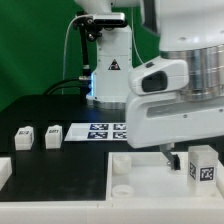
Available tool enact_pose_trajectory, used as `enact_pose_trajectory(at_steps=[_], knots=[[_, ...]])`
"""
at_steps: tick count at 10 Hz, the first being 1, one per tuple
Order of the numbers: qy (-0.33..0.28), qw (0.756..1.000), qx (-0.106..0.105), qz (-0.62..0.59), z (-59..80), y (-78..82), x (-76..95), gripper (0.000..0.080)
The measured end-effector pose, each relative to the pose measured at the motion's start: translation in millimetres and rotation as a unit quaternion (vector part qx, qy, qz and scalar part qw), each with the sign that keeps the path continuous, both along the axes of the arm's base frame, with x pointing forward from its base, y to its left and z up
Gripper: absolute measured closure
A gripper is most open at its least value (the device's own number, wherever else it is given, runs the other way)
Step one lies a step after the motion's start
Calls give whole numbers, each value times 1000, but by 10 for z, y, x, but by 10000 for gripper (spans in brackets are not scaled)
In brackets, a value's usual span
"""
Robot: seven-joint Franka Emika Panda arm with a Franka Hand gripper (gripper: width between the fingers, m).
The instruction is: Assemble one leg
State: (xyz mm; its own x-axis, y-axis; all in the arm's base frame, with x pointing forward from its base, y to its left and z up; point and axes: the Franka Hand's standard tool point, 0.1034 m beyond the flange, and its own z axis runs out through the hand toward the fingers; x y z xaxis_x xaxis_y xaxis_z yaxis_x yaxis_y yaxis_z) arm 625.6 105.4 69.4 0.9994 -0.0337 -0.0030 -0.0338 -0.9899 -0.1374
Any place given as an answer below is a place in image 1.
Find black camera on stand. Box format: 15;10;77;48
73;12;127;42

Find white thin cable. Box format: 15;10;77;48
131;7;145;66

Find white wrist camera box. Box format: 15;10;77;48
129;57;189;96

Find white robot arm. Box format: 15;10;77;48
74;0;224;170

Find white camera cable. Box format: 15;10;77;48
62;14;88;94

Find white square tabletop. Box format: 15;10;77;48
106;152;224;200

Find white left obstacle block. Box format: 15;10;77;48
0;157;12;191

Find white front rail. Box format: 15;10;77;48
0;199;224;224

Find black base cables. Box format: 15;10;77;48
43;77;93;96

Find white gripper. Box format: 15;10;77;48
126;93;224;170

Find white marker plate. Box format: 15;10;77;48
65;123;127;141

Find black camera stand pole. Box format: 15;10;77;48
79;27;91;99

